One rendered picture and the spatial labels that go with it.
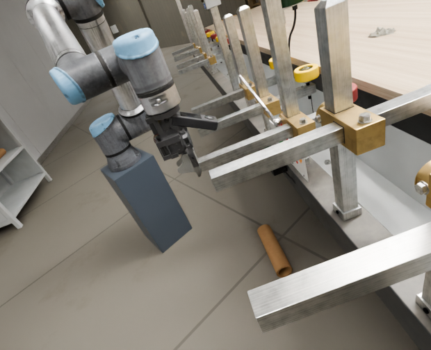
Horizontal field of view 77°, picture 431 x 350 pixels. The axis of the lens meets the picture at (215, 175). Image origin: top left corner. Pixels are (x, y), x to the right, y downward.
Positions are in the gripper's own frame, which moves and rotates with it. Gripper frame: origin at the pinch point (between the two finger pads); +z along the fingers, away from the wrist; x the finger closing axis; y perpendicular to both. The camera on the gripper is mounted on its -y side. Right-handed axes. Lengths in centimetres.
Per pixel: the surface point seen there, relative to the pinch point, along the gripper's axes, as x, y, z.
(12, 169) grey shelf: -252, 224, 56
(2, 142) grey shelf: -252, 211, 23
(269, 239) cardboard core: -34, -17, 75
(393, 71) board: 1, -56, -8
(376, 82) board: 3, -50, -8
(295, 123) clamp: 2.4, -27.7, -4.7
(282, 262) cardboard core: -18, -18, 75
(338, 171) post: 21.9, -27.9, -1.3
